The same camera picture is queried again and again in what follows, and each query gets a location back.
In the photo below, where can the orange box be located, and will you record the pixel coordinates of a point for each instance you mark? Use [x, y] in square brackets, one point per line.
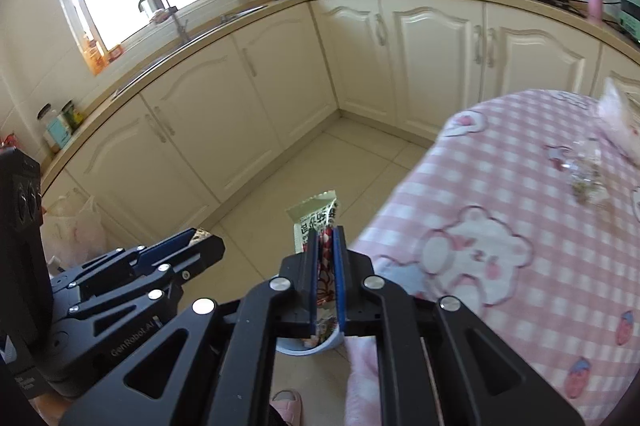
[95, 58]

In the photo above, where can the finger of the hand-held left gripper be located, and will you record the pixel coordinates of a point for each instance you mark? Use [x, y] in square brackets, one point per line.
[200, 256]
[165, 247]

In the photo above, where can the silver foil wrapper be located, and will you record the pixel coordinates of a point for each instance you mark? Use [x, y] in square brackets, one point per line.
[201, 233]

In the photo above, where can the pink slipper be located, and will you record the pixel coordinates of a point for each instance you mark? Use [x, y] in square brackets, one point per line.
[289, 406]

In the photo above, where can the cream kitchen base cabinets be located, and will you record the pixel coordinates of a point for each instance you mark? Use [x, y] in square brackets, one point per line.
[435, 55]

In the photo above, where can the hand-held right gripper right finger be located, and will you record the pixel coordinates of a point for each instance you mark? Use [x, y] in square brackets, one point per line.
[340, 276]

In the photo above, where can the beige printed wrapper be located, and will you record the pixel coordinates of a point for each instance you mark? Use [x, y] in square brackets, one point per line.
[315, 216]

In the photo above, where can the green electric cooker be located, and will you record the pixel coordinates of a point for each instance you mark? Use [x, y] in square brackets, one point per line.
[631, 18]

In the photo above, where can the white round container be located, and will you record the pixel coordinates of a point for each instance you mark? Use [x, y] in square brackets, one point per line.
[300, 350]

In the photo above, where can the white lid glass jar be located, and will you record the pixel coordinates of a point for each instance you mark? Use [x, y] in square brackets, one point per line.
[52, 128]

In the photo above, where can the green jar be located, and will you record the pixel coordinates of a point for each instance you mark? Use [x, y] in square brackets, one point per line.
[74, 115]

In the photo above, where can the clear plastic wrapper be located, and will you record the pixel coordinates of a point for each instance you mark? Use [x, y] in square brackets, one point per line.
[585, 176]

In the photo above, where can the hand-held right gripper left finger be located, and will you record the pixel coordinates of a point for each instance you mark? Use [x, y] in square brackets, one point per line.
[314, 276]

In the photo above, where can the steel kitchen faucet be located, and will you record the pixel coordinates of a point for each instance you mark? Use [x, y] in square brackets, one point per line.
[177, 20]

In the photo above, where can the white plastic bag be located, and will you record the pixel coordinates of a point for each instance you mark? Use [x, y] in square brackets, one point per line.
[620, 115]

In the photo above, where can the pink checkered tablecloth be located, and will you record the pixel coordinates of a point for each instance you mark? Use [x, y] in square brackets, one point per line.
[525, 186]

